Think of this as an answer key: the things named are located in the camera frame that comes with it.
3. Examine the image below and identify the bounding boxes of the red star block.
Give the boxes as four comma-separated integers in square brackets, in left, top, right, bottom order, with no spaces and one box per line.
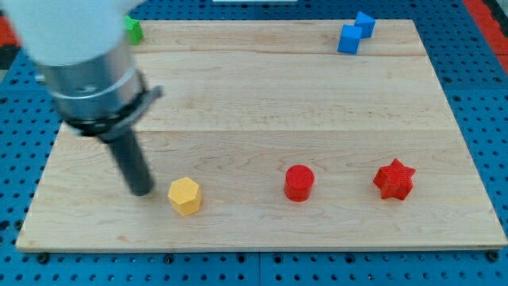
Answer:
[373,158,416,200]

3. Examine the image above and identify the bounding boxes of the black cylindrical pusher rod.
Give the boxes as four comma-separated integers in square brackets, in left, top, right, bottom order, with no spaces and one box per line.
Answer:
[107,129,154,196]

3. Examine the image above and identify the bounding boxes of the blue block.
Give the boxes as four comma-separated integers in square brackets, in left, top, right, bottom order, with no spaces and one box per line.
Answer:
[337,11,376,55]

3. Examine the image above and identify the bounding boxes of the light wooden board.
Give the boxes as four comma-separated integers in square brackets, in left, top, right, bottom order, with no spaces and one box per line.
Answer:
[16,20,507,253]

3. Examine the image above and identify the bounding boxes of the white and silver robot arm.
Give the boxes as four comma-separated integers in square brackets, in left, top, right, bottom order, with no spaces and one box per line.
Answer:
[1,0,163,196]

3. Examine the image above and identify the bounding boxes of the yellow hexagon block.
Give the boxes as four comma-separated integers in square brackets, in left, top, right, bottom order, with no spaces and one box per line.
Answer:
[167,177,202,216]

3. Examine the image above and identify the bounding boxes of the red cylinder block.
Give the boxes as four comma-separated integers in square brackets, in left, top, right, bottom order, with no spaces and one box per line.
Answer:
[284,164,314,202]

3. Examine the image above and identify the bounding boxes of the green block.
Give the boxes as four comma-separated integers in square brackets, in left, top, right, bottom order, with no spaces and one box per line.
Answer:
[124,15,144,45]

